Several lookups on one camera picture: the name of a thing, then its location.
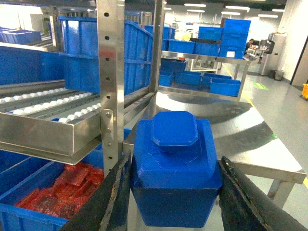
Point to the blue block part with knob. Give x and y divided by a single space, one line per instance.
175 177

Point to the large blue crate on rollers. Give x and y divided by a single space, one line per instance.
81 55

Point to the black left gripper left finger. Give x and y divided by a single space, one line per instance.
107 208

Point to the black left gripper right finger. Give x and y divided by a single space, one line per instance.
244 207

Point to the stainless steel table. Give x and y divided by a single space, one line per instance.
240 134

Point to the blue bin with red parts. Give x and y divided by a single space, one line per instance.
49 197

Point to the steel shelving rack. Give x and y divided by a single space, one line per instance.
67 104

